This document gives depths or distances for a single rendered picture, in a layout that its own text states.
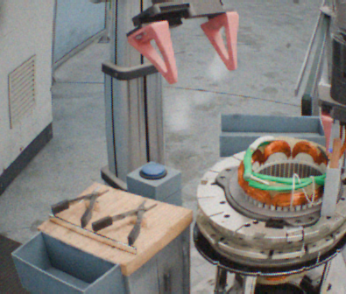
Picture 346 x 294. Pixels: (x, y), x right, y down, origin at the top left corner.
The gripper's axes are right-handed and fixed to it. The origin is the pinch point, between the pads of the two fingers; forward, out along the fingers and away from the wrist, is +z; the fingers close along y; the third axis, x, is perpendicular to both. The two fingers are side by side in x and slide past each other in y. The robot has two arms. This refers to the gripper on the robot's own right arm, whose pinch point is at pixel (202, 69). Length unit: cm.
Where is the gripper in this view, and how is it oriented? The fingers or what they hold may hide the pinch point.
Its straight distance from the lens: 79.5
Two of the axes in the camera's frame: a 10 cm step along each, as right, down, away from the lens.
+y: 8.3, -2.7, 4.9
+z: 3.0, 9.5, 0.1
